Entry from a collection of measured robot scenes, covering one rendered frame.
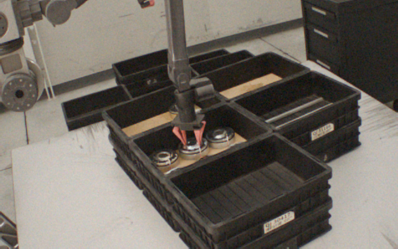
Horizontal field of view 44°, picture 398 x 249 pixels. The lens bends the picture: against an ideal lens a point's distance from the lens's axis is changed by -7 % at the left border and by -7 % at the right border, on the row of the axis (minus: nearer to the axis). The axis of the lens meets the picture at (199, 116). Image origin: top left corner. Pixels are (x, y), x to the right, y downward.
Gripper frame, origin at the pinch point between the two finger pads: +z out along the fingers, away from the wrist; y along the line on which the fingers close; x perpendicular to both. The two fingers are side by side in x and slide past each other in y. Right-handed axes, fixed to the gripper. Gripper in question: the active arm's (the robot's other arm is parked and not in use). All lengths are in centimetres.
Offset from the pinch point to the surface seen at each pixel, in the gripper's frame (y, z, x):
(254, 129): -21.0, -2.6, -4.7
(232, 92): -1.6, 4.2, -47.2
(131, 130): 30.7, 4.3, -14.2
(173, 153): 5.2, 1.2, 5.6
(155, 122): 22.9, 4.3, -20.9
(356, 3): -51, 0, -161
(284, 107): -26.1, 4.2, -34.1
